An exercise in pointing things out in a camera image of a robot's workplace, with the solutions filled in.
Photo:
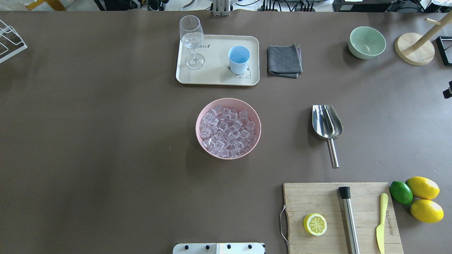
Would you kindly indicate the white wire rack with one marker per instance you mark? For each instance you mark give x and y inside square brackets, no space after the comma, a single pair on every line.
[11,43]

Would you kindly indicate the clear ice cubes pile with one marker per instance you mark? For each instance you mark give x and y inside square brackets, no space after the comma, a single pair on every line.
[227,132]

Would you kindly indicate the clear wine glass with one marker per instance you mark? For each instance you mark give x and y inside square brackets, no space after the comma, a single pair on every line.
[192,36]

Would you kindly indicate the grey folded cloth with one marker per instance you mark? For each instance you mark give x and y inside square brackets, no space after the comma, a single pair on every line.
[285,61]

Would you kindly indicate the light blue cup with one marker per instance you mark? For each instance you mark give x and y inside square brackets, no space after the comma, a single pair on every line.
[238,57]

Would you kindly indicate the pink bowl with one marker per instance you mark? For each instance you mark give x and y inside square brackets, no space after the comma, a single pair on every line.
[202,141]

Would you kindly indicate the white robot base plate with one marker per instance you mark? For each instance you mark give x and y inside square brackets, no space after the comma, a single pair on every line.
[220,248]

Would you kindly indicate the lower yellow lemon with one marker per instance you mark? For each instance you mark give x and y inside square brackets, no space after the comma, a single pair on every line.
[426,211]

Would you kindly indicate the yellow lemon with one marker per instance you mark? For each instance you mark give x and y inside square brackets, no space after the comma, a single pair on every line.
[423,187]
[426,211]

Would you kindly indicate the half lemon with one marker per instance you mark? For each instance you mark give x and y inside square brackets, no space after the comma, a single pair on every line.
[315,224]

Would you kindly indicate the wooden cup stand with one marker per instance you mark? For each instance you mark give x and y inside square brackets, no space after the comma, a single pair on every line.
[417,49]

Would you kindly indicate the bamboo cutting board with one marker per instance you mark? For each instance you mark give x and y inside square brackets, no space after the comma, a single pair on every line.
[302,199]

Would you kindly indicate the steel ice scoop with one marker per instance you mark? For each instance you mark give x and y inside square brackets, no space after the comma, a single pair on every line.
[327,124]

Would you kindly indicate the aluminium camera mount post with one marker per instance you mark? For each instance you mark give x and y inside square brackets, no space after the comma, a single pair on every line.
[221,8]

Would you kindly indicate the upper yellow lemon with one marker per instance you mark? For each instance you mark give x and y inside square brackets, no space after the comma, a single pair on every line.
[423,187]

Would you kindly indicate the green bowl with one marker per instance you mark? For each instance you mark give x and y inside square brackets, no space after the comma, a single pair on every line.
[366,42]

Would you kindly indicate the green lime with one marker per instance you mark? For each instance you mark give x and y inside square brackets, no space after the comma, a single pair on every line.
[401,192]

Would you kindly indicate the yellow plastic knife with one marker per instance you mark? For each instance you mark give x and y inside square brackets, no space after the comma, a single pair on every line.
[380,229]

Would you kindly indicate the black frame object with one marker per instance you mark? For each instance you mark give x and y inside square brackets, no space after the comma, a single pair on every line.
[444,47]

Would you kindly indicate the steel muddler black tip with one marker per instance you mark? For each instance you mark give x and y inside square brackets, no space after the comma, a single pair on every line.
[350,219]

